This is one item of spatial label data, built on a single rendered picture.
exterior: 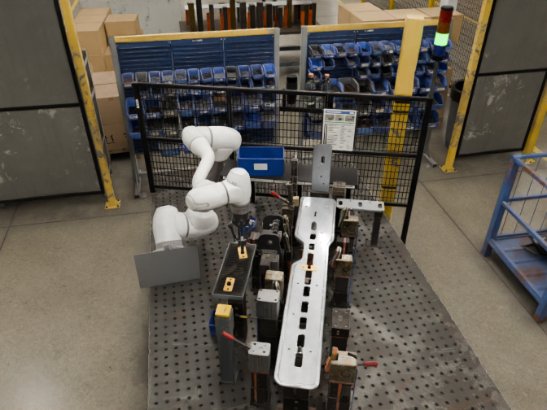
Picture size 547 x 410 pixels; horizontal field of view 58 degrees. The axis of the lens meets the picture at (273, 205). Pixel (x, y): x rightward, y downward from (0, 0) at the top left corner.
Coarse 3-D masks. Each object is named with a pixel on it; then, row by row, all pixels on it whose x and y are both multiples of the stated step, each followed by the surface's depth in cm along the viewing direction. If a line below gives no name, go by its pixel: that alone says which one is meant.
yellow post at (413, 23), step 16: (416, 16) 283; (416, 32) 283; (400, 48) 297; (416, 48) 288; (400, 64) 295; (416, 64) 294; (400, 80) 299; (400, 112) 311; (400, 128) 317; (384, 160) 340; (384, 176) 339; (384, 192) 346; (384, 208) 353
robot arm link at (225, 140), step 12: (216, 132) 260; (228, 132) 264; (216, 144) 261; (228, 144) 264; (240, 144) 271; (216, 156) 267; (228, 156) 272; (216, 168) 274; (216, 180) 280; (192, 216) 293; (204, 216) 293; (216, 216) 304; (192, 228) 294; (204, 228) 298; (216, 228) 305
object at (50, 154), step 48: (0, 0) 362; (48, 0) 368; (0, 48) 380; (48, 48) 387; (0, 96) 401; (48, 96) 408; (0, 144) 423; (48, 144) 431; (96, 144) 437; (0, 192) 449; (48, 192) 460; (96, 192) 466
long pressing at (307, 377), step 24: (312, 216) 293; (312, 240) 275; (288, 288) 243; (312, 288) 244; (288, 312) 230; (312, 312) 230; (288, 336) 219; (312, 336) 219; (288, 360) 208; (312, 360) 208; (288, 384) 199; (312, 384) 199
